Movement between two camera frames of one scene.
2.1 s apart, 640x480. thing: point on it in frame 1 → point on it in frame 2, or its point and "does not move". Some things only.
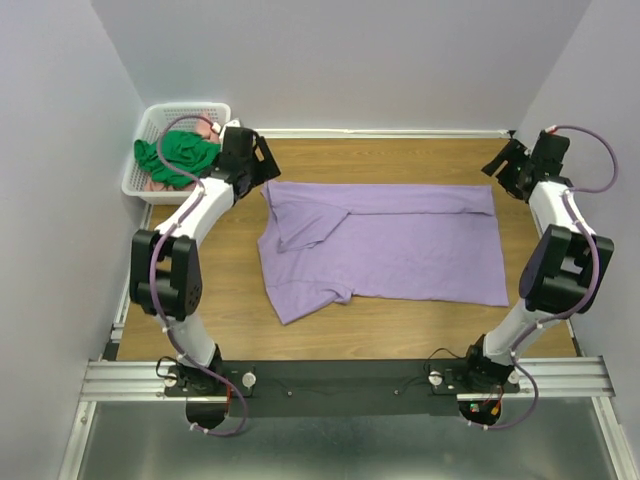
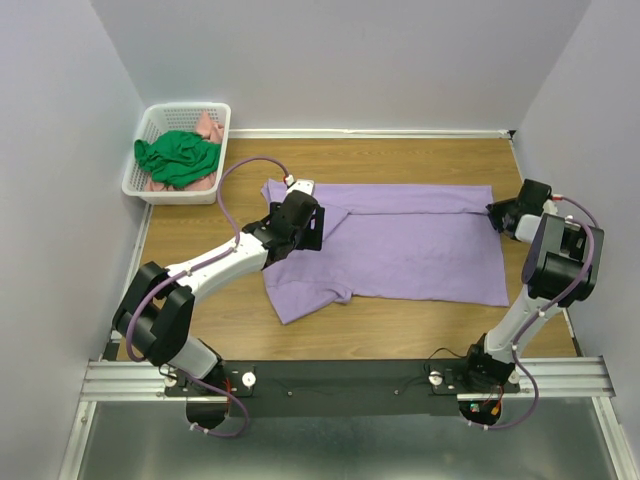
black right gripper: (511, 153) → (495, 209)
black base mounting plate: (349, 388) does not move
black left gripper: (267, 169) → (313, 238)
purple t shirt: (380, 242) does not move
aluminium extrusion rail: (144, 380) does not move
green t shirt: (182, 151) does not move
